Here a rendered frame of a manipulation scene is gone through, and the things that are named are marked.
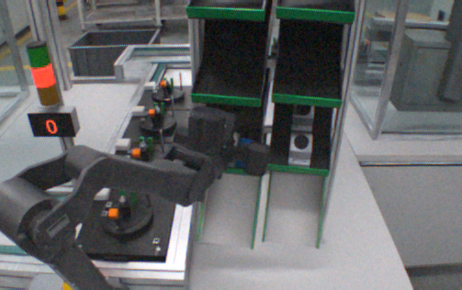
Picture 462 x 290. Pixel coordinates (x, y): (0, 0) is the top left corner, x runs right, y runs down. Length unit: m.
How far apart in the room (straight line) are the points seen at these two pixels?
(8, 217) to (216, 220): 0.61
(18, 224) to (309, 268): 0.82
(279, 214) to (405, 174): 0.84
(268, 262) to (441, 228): 1.12
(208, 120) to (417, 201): 1.34
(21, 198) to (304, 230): 0.68
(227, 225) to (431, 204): 1.13
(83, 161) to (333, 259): 0.81
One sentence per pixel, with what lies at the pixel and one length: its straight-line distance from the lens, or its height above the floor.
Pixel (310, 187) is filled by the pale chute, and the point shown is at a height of 1.09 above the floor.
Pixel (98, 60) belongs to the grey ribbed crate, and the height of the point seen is 0.75.
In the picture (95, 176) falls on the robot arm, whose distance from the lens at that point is 0.41.
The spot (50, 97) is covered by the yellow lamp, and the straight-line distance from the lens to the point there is 1.00.
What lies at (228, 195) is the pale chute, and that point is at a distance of 0.91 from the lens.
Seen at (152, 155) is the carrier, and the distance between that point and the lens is 1.22.
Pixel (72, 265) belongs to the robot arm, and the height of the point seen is 1.34.
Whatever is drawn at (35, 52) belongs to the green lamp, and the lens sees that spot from 0.96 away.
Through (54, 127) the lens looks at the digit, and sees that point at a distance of 1.03.
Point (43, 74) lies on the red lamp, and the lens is 0.98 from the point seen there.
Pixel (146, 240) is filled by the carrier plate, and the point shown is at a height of 0.97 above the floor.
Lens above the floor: 1.67
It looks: 33 degrees down
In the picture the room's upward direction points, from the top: straight up
